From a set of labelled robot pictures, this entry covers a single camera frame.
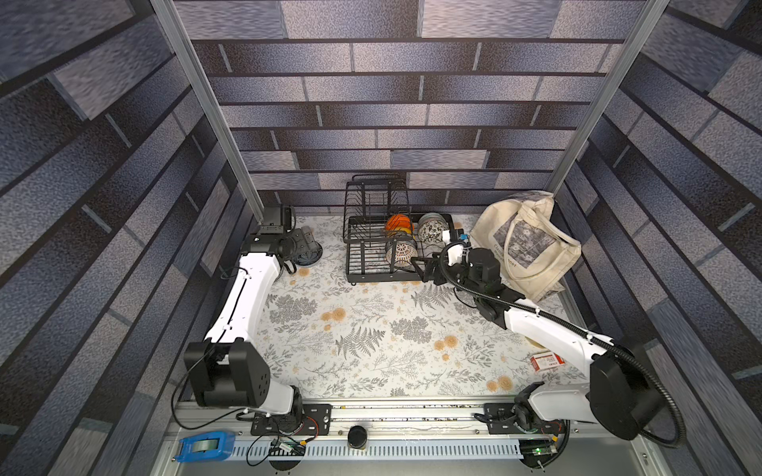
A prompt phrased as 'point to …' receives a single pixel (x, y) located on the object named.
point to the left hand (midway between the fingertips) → (297, 239)
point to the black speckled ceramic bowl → (432, 228)
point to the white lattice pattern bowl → (405, 252)
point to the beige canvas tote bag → (520, 240)
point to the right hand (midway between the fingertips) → (421, 254)
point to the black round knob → (357, 436)
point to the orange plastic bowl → (397, 220)
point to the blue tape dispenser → (205, 447)
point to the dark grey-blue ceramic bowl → (309, 259)
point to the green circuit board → (544, 450)
